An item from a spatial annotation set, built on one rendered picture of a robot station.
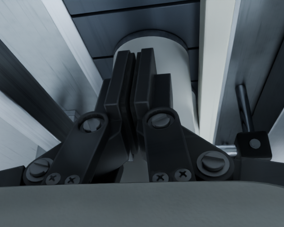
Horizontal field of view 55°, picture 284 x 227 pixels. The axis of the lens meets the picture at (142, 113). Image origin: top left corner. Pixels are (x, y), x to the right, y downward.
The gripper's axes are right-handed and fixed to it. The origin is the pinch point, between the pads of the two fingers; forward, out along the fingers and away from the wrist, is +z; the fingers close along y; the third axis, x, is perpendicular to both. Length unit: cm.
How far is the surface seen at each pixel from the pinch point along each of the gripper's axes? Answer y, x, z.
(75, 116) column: -12.3, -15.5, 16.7
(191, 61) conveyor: 2.7, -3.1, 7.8
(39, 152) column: -16.3, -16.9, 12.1
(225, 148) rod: 5.8, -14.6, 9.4
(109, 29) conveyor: -2.2, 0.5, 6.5
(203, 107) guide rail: 3.2, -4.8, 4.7
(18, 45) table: -12.8, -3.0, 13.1
